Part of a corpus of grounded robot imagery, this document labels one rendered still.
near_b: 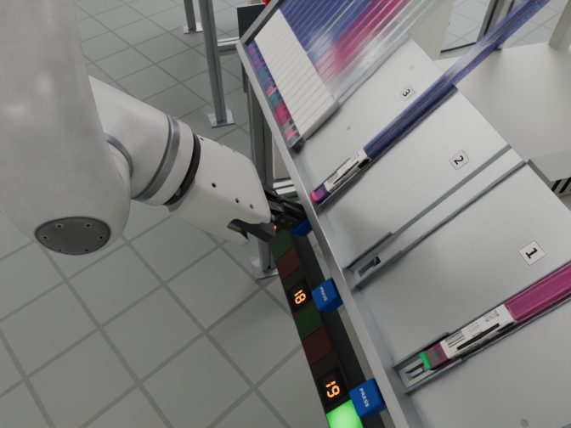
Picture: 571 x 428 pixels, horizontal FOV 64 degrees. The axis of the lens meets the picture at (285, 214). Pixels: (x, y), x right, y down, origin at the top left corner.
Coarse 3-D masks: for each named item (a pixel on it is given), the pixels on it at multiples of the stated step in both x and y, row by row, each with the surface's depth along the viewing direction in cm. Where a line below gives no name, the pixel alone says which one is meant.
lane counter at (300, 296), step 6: (300, 282) 53; (306, 282) 53; (294, 288) 54; (300, 288) 53; (306, 288) 52; (288, 294) 54; (294, 294) 53; (300, 294) 53; (306, 294) 52; (294, 300) 53; (300, 300) 52; (306, 300) 52; (294, 306) 53; (300, 306) 52; (294, 312) 52
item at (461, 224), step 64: (384, 64) 53; (320, 128) 57; (448, 128) 44; (384, 192) 47; (448, 192) 42; (512, 192) 38; (384, 256) 45; (448, 256) 40; (512, 256) 36; (384, 320) 43; (448, 320) 39; (448, 384) 37; (512, 384) 34
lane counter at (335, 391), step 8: (336, 368) 46; (320, 376) 47; (328, 376) 47; (336, 376) 46; (320, 384) 47; (328, 384) 46; (336, 384) 46; (344, 384) 45; (320, 392) 47; (328, 392) 46; (336, 392) 45; (344, 392) 45; (328, 400) 46; (336, 400) 45
